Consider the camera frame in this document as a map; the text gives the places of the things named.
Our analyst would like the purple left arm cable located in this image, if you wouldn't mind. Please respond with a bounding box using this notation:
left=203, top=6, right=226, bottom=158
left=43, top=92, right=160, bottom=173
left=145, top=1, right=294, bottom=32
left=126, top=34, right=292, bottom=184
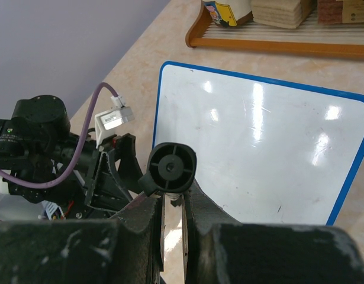
left=0, top=82, right=119, bottom=190

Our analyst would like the orange wooden shelf rack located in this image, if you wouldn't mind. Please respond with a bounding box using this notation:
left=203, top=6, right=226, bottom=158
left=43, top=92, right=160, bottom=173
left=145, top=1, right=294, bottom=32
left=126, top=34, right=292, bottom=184
left=185, top=7, right=364, bottom=60

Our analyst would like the beige sponge stack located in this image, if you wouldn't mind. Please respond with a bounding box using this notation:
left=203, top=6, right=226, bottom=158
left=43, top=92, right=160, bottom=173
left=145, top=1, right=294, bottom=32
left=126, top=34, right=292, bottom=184
left=251, top=0, right=317, bottom=29

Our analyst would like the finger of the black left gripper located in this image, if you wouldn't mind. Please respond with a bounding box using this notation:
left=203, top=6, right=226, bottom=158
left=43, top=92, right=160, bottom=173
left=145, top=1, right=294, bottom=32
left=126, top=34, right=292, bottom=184
left=109, top=134, right=143, bottom=201

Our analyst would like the blue framed whiteboard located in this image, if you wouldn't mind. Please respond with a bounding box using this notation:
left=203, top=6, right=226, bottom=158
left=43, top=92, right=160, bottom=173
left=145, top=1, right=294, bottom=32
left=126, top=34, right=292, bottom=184
left=153, top=62, right=364, bottom=225

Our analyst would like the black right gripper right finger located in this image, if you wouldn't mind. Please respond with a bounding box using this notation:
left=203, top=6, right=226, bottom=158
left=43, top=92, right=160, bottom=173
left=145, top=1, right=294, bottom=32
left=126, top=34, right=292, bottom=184
left=182, top=182, right=364, bottom=283

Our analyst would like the white bag lower shelf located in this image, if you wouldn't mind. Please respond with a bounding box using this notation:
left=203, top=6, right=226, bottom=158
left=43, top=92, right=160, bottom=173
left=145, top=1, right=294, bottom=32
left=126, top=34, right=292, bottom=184
left=202, top=0, right=253, bottom=27

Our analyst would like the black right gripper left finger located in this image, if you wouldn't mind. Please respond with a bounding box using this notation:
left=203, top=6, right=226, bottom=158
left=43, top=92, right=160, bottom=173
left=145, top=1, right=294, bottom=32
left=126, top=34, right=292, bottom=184
left=0, top=195, right=165, bottom=283

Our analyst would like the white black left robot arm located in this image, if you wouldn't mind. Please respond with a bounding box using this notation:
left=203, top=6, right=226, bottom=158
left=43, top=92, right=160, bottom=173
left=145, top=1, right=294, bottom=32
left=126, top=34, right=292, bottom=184
left=0, top=95, right=142, bottom=220

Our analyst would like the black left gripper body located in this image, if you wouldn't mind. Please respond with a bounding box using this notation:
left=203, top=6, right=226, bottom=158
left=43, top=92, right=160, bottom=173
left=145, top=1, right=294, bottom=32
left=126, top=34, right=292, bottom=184
left=51, top=134, right=131, bottom=220

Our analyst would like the brown sponge stack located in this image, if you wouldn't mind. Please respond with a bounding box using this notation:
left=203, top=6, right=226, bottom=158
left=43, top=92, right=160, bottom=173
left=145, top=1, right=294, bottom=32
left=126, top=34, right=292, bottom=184
left=317, top=0, right=364, bottom=26

